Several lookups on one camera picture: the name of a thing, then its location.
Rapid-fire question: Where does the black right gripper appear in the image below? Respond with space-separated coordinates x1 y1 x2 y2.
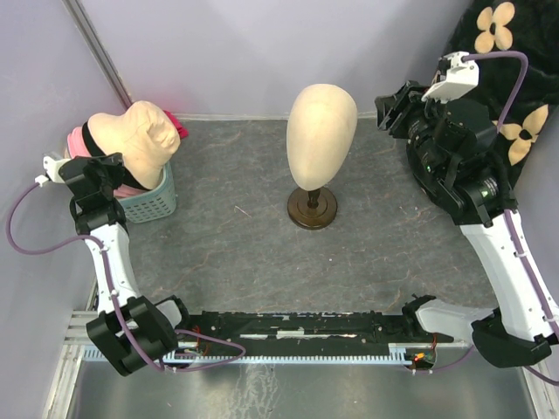
374 79 458 181

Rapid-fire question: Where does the cream bucket hat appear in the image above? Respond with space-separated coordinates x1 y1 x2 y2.
87 100 181 190

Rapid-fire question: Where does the light blue plastic basket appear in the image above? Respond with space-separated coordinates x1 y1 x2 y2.
118 162 176 223

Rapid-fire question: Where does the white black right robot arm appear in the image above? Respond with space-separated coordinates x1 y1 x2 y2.
375 81 558 368

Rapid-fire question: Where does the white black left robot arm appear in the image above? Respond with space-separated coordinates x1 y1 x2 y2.
59 153 193 376

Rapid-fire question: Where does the black bucket hat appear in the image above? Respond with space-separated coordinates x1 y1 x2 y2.
82 122 148 193

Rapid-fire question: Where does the pink bucket hat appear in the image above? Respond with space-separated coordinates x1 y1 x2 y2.
66 125 142 198

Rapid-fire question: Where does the magenta hat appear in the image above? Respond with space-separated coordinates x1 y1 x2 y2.
163 110 189 140

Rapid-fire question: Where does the brown round wooden stand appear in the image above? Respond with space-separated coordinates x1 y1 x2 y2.
287 187 337 230

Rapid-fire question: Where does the black floral blanket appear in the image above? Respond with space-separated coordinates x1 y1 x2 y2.
445 0 559 193

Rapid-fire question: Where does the aluminium corner profile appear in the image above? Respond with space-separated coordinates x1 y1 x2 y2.
62 0 133 108

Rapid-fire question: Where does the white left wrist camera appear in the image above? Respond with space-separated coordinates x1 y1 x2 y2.
35 152 71 188

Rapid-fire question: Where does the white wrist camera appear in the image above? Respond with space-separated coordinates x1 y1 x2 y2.
35 152 71 188
422 52 480 104

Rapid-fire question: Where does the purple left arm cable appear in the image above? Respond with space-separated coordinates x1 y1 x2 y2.
7 182 245 373

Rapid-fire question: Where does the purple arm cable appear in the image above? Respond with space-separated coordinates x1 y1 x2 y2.
7 182 245 373
401 51 559 386

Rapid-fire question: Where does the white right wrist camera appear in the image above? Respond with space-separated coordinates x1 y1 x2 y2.
422 52 480 104

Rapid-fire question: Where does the aluminium rail frame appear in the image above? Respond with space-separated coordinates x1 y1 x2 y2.
44 305 558 418

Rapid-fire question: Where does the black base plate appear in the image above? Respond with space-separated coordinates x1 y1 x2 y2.
185 311 453 356

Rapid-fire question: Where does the light blue cable duct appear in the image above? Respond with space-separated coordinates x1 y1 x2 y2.
82 341 433 364

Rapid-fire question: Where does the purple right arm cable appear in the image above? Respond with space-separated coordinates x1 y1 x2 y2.
401 51 559 386

